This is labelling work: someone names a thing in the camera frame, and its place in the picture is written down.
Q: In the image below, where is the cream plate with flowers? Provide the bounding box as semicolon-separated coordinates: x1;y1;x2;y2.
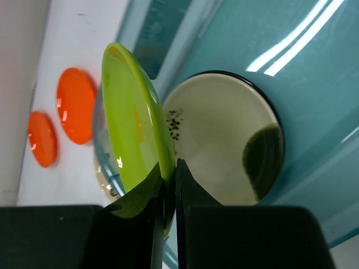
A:
93;131;125;202

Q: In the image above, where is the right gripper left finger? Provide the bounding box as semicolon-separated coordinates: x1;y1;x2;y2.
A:
1;165;164;268

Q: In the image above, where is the cream plate with black patch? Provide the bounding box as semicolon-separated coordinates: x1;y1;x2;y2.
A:
163;71;284;206

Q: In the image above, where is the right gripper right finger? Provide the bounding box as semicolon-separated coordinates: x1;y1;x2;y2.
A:
175;159;335;268

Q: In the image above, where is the green plate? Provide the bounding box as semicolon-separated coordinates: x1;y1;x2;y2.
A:
102;43;176;236

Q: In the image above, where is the orange plate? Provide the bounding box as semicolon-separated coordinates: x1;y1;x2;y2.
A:
56;67;97;145
27;110;58;168

